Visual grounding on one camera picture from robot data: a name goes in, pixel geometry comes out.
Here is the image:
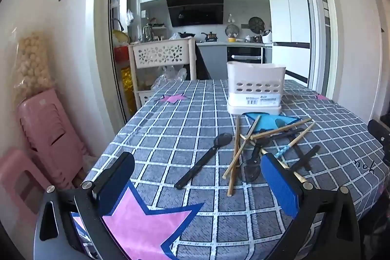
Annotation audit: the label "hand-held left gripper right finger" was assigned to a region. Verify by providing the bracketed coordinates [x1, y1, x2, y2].
[260, 153, 362, 260]

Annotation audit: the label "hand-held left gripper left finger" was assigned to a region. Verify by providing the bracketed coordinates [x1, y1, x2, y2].
[37, 152, 136, 260]

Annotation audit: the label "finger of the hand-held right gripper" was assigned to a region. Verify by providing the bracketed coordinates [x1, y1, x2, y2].
[368, 119, 390, 164]

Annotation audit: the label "wooden chopstick with blue pattern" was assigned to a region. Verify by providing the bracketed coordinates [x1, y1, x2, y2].
[273, 121, 316, 159]

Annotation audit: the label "white plastic utensil holder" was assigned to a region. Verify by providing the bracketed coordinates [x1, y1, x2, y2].
[226, 61, 286, 116]

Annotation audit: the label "grey checked star tablecloth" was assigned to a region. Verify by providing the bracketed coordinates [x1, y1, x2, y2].
[70, 79, 390, 260]

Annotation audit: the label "yellow packages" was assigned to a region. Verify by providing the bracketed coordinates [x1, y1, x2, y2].
[120, 65, 137, 114]

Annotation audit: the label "clear plastic bag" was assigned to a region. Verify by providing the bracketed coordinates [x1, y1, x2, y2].
[151, 67, 188, 90]

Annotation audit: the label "white perforated rolling cart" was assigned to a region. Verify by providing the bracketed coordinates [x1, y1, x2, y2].
[128, 37, 197, 110]

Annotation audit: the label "black built-in oven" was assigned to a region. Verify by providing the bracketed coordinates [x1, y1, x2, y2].
[227, 46, 265, 64]

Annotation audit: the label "bag of white puffed snacks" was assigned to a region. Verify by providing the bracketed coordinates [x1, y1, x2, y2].
[12, 30, 55, 102]

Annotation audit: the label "yellow basin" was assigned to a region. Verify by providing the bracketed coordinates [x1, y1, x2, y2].
[113, 30, 130, 44]

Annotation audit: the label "white refrigerator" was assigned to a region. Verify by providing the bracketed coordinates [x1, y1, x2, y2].
[263, 0, 312, 85]

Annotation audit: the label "round hanging steamer rack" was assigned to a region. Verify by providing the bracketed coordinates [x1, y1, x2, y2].
[225, 24, 240, 38]

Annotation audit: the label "round dark hanging pan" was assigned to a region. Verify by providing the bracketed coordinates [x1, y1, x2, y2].
[248, 16, 265, 33]

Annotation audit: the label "black range hood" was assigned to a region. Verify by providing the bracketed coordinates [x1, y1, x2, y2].
[166, 0, 225, 27]

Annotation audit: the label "white sliding door frame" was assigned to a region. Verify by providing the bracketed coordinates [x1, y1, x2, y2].
[87, 0, 340, 126]

